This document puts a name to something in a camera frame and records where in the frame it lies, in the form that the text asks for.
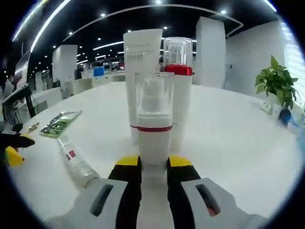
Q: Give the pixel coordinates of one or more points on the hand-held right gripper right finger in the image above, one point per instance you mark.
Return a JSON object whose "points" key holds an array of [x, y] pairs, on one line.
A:
{"points": [[178, 190]]}

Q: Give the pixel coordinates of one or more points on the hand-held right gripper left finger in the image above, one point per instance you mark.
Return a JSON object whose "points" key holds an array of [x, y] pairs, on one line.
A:
{"points": [[128, 190]]}

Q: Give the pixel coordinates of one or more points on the white skincare pump bottle red band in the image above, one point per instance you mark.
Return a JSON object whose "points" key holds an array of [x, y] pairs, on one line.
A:
{"points": [[154, 138]]}

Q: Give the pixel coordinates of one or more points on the silver skincare bottle red label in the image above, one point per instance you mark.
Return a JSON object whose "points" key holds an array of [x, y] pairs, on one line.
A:
{"points": [[76, 162]]}

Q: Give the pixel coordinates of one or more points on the white skincare bottle red collar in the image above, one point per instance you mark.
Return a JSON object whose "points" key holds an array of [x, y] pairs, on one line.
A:
{"points": [[182, 100]]}

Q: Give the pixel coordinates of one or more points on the white skincare tube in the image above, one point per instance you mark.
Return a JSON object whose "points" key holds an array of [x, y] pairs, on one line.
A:
{"points": [[140, 59]]}

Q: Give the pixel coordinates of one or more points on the green dark packet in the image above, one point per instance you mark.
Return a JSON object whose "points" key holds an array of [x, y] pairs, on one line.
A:
{"points": [[53, 130]]}

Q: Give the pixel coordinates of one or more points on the black-framed standing desk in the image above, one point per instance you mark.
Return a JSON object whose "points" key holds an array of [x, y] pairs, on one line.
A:
{"points": [[16, 95]]}

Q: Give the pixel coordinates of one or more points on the grey striped packet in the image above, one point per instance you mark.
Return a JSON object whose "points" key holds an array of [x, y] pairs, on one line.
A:
{"points": [[70, 115]]}

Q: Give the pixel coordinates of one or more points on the blue bin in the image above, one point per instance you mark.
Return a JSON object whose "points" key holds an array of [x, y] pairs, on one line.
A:
{"points": [[98, 71]]}

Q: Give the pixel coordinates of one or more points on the long white counter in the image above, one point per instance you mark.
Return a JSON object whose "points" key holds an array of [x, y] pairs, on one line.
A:
{"points": [[112, 78]]}

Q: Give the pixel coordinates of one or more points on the small white box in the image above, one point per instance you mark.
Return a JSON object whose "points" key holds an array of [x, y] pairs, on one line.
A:
{"points": [[271, 108]]}

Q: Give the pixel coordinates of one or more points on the blue pot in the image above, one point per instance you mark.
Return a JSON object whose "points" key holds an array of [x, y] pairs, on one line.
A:
{"points": [[284, 116]]}

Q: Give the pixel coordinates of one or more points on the green potted plant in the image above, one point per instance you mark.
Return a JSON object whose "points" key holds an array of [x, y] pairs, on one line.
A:
{"points": [[277, 81]]}

